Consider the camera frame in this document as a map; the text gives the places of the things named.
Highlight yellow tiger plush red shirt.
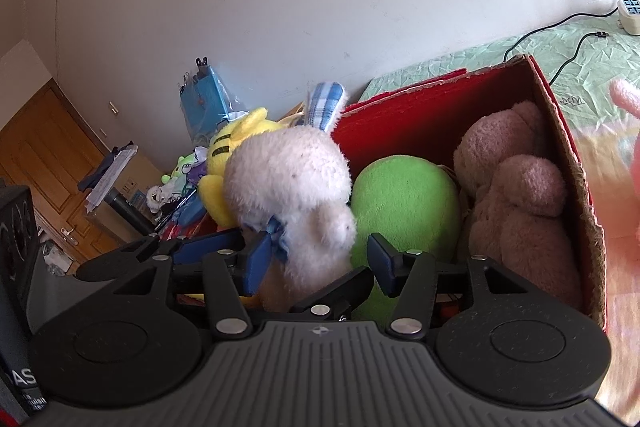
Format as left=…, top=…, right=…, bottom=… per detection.
left=198, top=107, right=283, bottom=230

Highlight blue plastic bag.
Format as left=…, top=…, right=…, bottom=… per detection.
left=179, top=56, right=248, bottom=146

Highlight black charging cable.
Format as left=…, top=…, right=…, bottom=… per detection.
left=502, top=0, right=640, bottom=87

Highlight green plush toy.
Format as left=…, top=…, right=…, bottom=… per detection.
left=349, top=154, right=462, bottom=331

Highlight small green frog toy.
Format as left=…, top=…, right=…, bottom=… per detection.
left=160, top=153, right=198, bottom=184

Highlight white power strip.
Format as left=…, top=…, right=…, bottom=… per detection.
left=617, top=0, right=640, bottom=36

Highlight wooden door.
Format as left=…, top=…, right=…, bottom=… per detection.
left=1, top=80, right=122, bottom=263

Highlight pink bunny plush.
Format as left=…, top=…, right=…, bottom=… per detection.
left=608, top=77, right=640, bottom=228

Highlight cartoon bear bed sheet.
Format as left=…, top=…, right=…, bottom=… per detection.
left=360, top=16, right=639, bottom=425

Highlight brown teddy bear plush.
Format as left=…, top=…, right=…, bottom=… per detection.
left=454, top=101, right=582, bottom=309

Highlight white bunny plush plaid ears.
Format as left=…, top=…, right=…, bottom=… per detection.
left=224, top=82, right=357, bottom=312

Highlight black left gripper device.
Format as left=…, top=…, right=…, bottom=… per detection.
left=0, top=183, right=177, bottom=423

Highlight red cardboard box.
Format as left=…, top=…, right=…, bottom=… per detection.
left=164, top=53, right=609, bottom=333

